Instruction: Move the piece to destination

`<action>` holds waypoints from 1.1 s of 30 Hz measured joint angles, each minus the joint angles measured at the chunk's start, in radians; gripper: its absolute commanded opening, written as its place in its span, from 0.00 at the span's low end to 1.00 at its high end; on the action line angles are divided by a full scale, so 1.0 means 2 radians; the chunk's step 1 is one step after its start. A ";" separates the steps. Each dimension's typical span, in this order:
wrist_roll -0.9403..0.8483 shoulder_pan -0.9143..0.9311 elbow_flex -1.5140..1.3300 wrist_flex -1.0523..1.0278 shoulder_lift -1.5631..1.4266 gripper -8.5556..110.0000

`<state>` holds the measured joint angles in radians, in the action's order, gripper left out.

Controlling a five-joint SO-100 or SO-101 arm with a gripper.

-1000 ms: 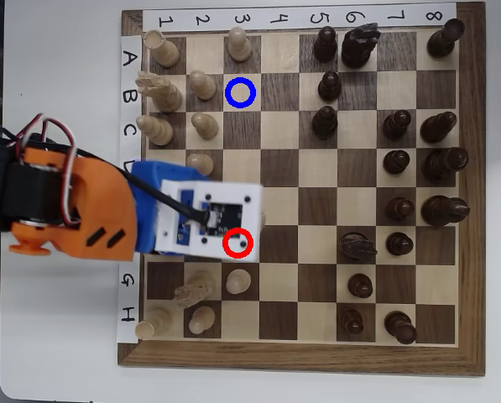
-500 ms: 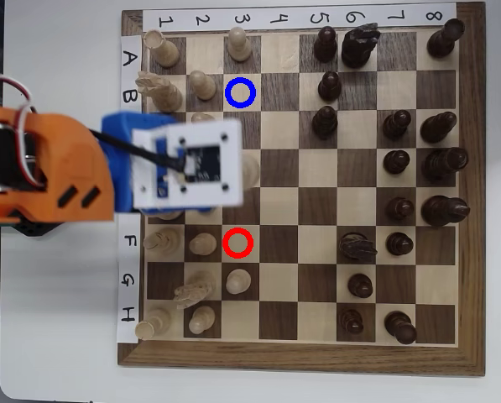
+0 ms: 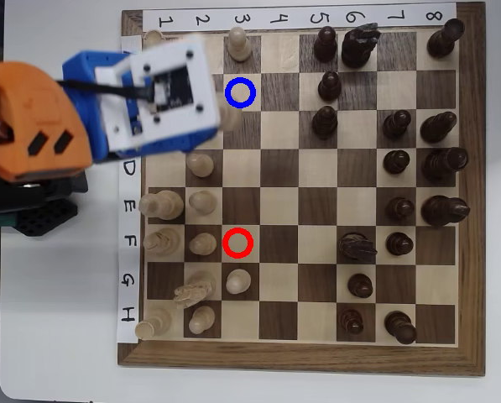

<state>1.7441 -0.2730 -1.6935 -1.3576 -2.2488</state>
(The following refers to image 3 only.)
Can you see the dark wooden king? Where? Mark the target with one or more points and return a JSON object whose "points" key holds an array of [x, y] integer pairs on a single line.
{"points": [[441, 211]]}

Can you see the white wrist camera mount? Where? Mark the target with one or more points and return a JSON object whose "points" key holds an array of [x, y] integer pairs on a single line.
{"points": [[204, 84]]}

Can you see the dark wooden rook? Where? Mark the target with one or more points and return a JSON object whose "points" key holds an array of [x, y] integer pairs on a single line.
{"points": [[399, 327], [443, 40]]}

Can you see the dark wooden knight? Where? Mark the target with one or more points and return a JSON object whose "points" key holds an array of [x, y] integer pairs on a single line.
{"points": [[357, 50], [355, 247]]}

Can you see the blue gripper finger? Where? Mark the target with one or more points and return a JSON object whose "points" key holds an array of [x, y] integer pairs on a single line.
{"points": [[170, 144]]}

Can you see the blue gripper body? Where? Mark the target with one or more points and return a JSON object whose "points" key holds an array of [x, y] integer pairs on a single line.
{"points": [[80, 75]]}

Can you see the light wooden king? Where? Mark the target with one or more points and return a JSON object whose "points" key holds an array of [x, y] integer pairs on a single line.
{"points": [[164, 205]]}

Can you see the dark wooden queen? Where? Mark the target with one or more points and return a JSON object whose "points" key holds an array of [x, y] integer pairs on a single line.
{"points": [[441, 164]]}

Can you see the white number label strip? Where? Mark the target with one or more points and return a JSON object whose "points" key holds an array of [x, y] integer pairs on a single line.
{"points": [[260, 17]]}

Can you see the white letter label strip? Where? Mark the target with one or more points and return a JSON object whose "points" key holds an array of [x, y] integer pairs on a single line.
{"points": [[129, 260]]}

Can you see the wooden chessboard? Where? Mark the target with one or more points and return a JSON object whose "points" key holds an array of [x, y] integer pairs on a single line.
{"points": [[300, 357]]}

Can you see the dark wooden pawn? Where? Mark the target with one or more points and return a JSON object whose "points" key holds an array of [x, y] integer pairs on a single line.
{"points": [[351, 322], [325, 46], [330, 87], [400, 209], [360, 286], [399, 244], [396, 162], [396, 125]]}

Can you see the dark wooden bishop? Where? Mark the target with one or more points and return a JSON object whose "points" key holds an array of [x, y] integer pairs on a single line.
{"points": [[436, 128], [325, 124]]}

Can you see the light wooden queen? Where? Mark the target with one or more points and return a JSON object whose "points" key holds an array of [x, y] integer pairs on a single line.
{"points": [[230, 119]]}

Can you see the light wooden knight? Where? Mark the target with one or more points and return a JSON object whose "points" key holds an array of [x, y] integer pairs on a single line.
{"points": [[199, 283]]}

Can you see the orange and black robot arm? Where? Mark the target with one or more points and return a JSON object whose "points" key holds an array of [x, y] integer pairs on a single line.
{"points": [[32, 109]]}

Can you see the light wooden rook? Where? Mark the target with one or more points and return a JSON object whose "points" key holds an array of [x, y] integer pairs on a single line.
{"points": [[151, 38], [153, 324]]}

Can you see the light wooden bishop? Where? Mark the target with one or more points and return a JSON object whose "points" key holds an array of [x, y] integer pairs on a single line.
{"points": [[164, 242]]}

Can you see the light wooden pawn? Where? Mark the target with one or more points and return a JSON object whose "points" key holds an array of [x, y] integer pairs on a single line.
{"points": [[239, 46], [202, 244], [237, 281], [202, 202], [201, 319], [199, 165]]}

